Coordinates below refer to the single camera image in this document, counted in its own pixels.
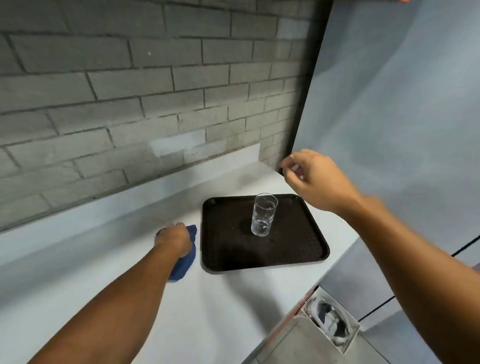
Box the person's right hand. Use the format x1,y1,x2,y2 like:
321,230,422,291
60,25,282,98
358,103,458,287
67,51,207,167
279,149,362,216

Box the person's left hand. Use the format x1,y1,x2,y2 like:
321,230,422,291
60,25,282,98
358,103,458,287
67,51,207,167
154,222,194,259

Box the person's right forearm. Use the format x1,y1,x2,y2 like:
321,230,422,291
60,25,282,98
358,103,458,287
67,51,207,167
339,195,480,364

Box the blue cloth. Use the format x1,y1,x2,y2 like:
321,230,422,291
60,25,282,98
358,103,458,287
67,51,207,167
167,224,198,283

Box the dark brown plastic tray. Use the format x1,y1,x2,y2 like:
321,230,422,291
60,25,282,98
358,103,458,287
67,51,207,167
200,193,331,273

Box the clear drinking glass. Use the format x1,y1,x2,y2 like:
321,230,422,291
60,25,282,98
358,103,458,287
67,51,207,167
250,193,279,238

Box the white open box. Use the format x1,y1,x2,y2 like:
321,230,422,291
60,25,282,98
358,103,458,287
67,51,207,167
300,287,361,355

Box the person's left forearm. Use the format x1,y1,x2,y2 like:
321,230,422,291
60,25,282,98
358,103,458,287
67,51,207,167
28,244,187,364

